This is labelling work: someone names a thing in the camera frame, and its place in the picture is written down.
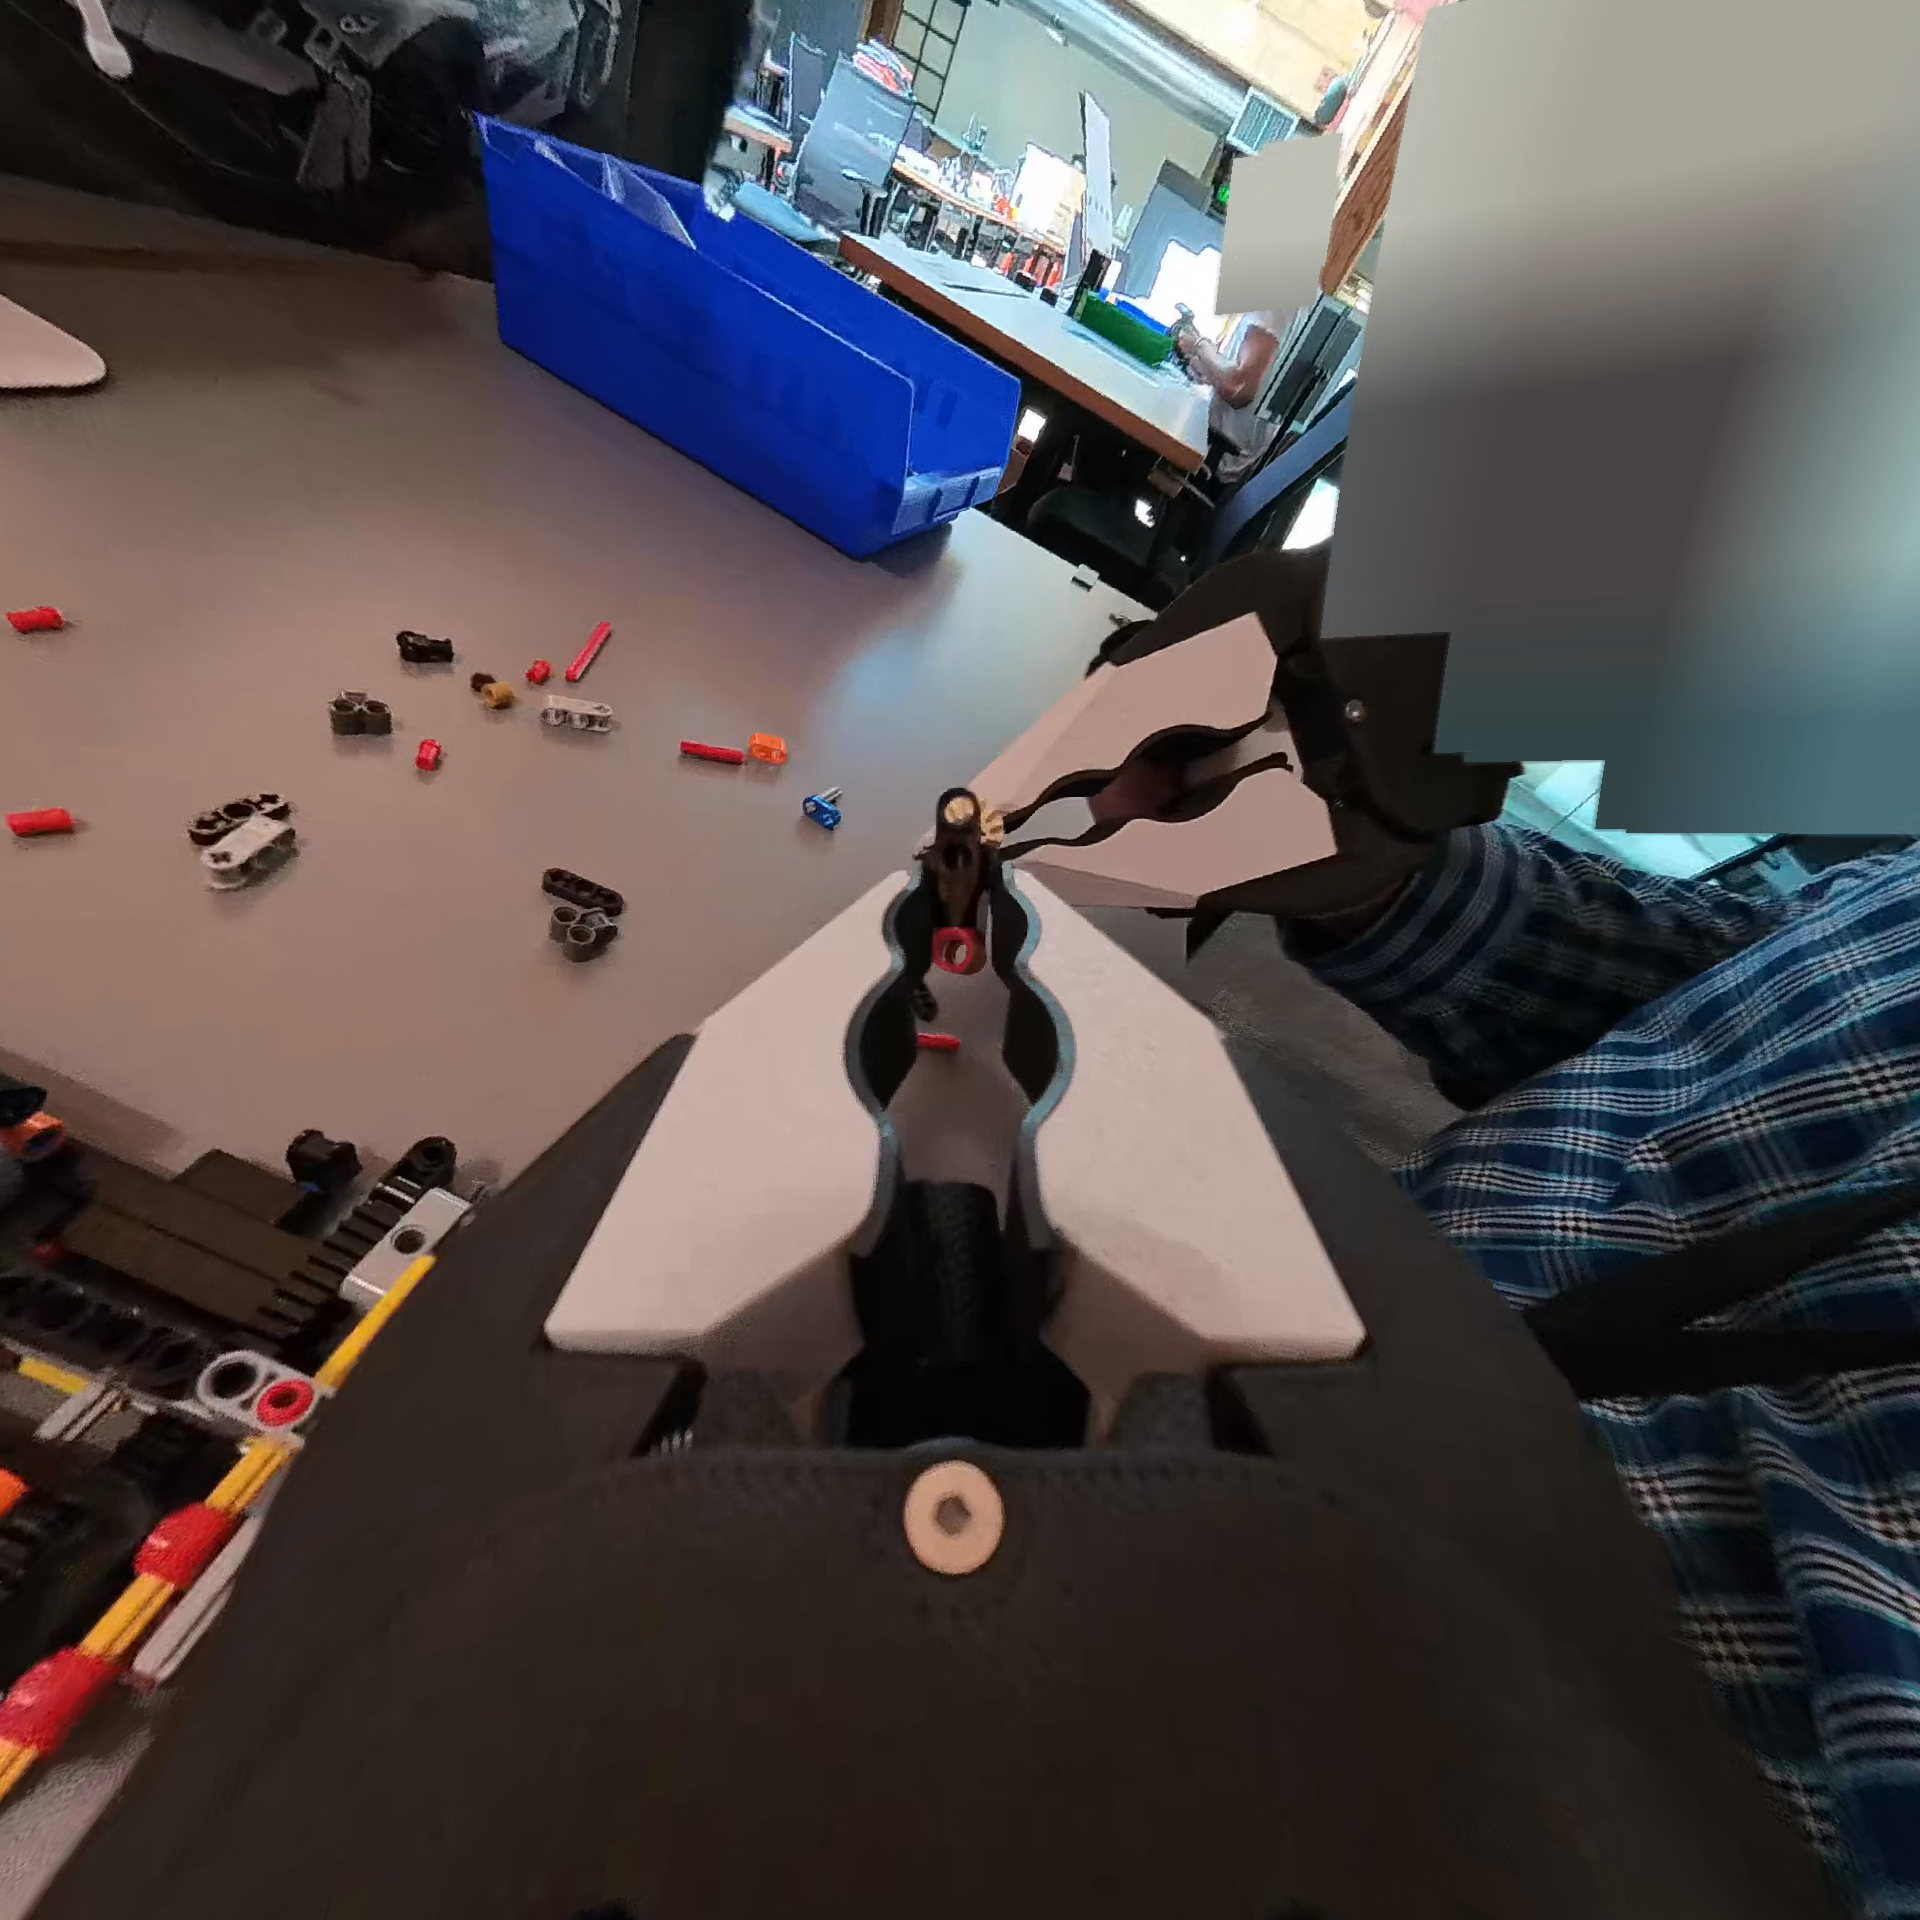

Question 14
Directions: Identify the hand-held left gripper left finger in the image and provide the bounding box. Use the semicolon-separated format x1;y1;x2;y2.
543;871;920;1418

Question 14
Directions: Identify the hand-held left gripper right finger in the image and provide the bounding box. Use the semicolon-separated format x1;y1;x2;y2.
983;871;1369;1423

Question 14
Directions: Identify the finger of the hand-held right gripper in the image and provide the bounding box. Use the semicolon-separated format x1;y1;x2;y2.
969;608;1283;822
1006;749;1343;916

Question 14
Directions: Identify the black lego gear axle assembly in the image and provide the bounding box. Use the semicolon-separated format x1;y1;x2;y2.
911;785;1039;1037

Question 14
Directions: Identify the large lego vehicle model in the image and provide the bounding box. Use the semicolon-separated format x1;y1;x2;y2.
0;1072;488;1800

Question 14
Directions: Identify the person's right forearm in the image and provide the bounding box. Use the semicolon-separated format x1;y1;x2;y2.
1283;822;1920;1113

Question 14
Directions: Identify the light grey thick lego liftarm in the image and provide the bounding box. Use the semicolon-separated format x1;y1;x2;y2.
200;818;300;893

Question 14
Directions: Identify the black office chair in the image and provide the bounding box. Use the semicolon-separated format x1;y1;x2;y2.
1024;381;1356;606

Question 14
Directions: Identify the green plastic bin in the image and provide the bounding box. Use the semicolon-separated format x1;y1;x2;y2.
1072;288;1180;365

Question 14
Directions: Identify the background work desk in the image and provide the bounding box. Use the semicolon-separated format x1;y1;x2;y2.
836;224;1221;470

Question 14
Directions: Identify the blue plastic storage bin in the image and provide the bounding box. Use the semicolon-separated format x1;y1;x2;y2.
478;111;1024;559

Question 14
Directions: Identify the grey office chair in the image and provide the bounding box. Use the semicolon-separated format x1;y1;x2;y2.
787;57;920;225

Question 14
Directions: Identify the blue plaid shirt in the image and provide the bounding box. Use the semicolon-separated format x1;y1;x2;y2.
1393;839;1920;1920

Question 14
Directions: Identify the white stand base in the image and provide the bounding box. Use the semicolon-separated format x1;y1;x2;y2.
0;292;110;396

